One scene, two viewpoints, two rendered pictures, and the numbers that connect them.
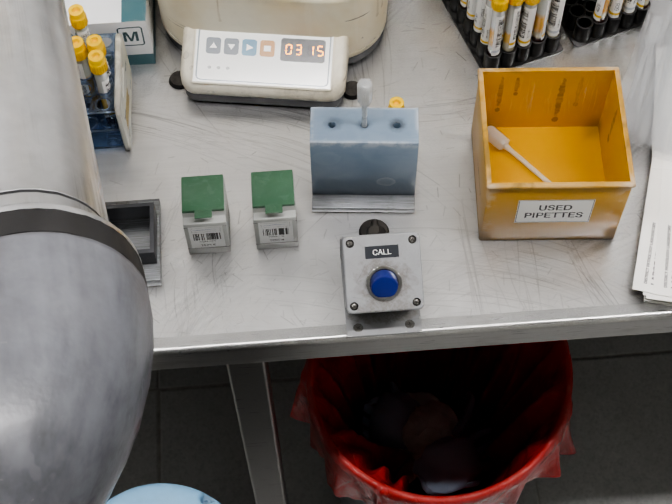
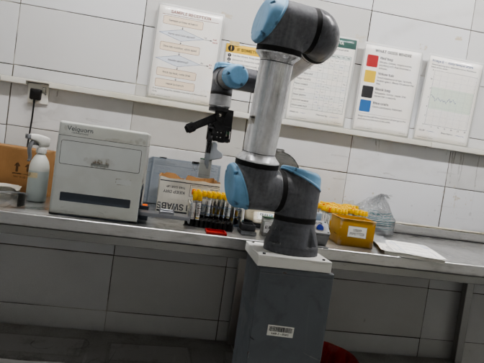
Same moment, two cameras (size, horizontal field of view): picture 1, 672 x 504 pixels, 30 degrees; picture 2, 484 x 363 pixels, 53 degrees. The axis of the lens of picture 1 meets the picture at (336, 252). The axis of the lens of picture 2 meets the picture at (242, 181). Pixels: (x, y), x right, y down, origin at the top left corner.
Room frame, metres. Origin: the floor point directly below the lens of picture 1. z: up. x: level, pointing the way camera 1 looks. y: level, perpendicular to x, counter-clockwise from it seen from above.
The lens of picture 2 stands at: (-1.10, 0.41, 1.14)
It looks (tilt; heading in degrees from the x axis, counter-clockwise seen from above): 3 degrees down; 354
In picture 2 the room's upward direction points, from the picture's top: 8 degrees clockwise
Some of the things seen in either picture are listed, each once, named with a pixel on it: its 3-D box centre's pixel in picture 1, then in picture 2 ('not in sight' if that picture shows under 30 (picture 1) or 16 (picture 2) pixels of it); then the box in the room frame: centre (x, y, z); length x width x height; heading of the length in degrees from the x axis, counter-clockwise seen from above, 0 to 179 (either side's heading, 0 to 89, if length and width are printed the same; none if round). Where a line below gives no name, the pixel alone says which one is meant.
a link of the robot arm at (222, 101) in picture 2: not in sight; (220, 102); (0.60, 0.35, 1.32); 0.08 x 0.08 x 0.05
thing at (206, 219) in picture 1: (206, 214); (267, 225); (0.61, 0.12, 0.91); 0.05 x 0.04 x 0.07; 3
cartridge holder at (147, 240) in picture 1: (130, 238); (247, 228); (0.60, 0.20, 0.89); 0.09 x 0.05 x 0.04; 3
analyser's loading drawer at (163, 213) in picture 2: not in sight; (159, 211); (0.55, 0.50, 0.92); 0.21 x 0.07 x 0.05; 93
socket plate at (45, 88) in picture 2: not in sight; (38, 93); (1.11, 1.12, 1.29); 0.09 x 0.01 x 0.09; 93
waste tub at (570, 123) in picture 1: (547, 155); (351, 230); (0.66, -0.20, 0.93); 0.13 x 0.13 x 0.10; 89
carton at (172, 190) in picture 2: not in sight; (186, 194); (0.95, 0.42, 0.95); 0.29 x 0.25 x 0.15; 3
